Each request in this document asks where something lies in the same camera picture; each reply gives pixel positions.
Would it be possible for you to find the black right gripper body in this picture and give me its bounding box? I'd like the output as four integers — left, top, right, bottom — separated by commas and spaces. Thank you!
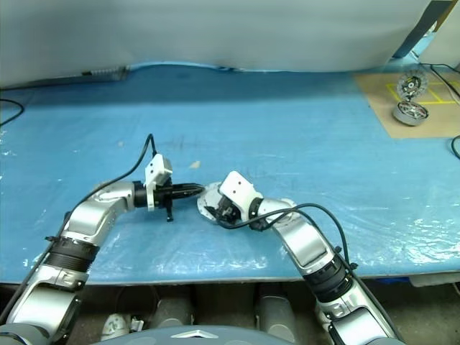
216, 195, 243, 225

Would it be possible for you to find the blue plastic table cover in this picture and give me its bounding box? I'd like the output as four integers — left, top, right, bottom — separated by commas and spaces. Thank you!
0, 60, 460, 287

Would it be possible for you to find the dark diagonal frame bar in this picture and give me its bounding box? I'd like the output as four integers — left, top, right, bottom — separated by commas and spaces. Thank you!
391, 0, 456, 59

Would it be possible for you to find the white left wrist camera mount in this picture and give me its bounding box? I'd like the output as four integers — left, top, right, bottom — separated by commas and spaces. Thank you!
144, 153, 174, 211

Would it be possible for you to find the white backdrop sheet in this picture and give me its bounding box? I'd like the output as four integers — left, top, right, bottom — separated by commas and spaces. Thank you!
0, 0, 438, 90

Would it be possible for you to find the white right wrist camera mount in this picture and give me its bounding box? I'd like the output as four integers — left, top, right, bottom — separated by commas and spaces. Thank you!
218, 171, 265, 219

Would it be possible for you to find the grey rounded cylinder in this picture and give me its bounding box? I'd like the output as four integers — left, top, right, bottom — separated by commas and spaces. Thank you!
256, 285, 300, 343
155, 286, 196, 328

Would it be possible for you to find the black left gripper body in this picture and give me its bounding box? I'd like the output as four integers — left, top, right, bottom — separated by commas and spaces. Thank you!
152, 185, 176, 224

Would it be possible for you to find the grey robot torso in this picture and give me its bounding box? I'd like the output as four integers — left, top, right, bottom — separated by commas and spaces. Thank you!
89, 325, 278, 345

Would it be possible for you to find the open silver motor housing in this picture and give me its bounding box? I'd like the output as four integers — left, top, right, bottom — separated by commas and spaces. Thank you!
392, 70, 431, 127

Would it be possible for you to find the brown cardboard sheet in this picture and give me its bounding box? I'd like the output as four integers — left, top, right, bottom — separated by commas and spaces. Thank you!
353, 69, 460, 139

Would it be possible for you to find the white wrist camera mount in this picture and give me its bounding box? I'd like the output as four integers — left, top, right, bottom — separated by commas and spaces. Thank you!
218, 171, 265, 219
144, 153, 174, 211

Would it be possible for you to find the grey power strip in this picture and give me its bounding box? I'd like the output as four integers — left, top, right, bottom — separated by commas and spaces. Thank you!
81, 65, 130, 81

